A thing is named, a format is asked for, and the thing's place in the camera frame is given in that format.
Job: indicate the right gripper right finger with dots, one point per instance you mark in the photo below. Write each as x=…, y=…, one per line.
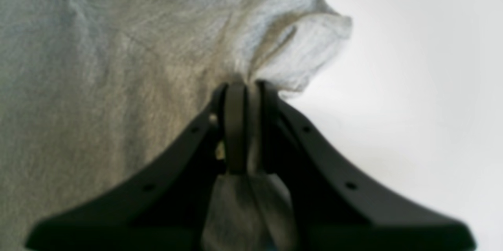
x=337, y=207

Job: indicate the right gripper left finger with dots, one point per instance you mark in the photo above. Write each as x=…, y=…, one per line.
x=163, y=207

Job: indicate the grey T-shirt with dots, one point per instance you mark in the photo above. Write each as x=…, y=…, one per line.
x=93, y=90

